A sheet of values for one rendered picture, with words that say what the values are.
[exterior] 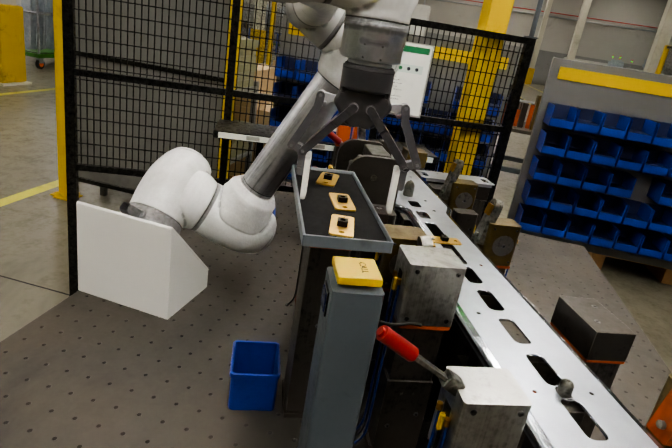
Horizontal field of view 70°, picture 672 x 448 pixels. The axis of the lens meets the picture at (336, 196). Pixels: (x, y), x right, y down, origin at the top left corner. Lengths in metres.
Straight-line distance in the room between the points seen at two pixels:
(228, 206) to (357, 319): 0.78
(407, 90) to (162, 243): 1.31
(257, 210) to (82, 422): 0.64
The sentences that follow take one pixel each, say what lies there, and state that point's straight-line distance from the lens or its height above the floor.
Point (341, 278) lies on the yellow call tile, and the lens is 0.62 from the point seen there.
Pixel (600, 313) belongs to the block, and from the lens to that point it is 1.06.
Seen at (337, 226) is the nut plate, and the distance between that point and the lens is 0.76.
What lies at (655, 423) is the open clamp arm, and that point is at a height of 1.00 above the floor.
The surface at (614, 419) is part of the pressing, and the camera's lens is 0.84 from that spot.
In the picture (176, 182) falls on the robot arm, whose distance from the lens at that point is 1.36.
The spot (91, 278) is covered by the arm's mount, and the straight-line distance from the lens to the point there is 1.43.
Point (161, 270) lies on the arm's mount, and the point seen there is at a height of 0.83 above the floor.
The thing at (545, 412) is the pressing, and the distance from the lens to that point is 0.79.
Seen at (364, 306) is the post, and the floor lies 1.12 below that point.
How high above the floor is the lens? 1.45
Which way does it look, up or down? 19 degrees down
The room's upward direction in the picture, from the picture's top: 9 degrees clockwise
